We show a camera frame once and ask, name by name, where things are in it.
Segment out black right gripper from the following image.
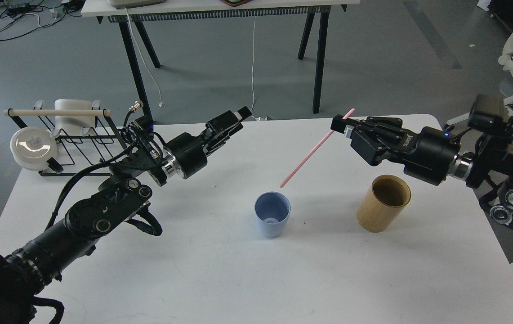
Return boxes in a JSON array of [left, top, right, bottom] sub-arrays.
[[331, 115, 460, 186]]

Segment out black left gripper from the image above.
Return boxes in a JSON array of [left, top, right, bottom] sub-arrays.
[[157, 106, 251, 186]]

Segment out blue cup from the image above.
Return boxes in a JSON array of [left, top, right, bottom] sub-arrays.
[[254, 192, 291, 238]]

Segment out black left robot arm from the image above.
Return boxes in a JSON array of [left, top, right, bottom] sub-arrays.
[[0, 107, 251, 324]]

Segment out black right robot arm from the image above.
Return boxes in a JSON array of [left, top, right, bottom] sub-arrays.
[[330, 94, 513, 230]]

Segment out bamboo cylinder holder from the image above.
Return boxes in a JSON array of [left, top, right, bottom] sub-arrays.
[[356, 175, 412, 233]]

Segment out white mug on rack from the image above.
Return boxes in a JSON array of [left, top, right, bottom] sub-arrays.
[[51, 99, 96, 138]]

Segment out background white table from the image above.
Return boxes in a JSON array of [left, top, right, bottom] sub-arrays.
[[81, 0, 348, 125]]

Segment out white round plate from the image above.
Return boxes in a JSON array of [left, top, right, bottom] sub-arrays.
[[9, 126, 58, 171]]

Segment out white hanging cable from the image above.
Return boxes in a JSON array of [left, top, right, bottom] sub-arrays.
[[124, 7, 165, 108], [248, 16, 272, 121]]

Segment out black wire dish rack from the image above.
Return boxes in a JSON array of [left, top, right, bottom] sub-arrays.
[[3, 100, 125, 176]]

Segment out floor cable bundle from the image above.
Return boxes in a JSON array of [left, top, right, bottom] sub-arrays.
[[0, 0, 86, 45]]

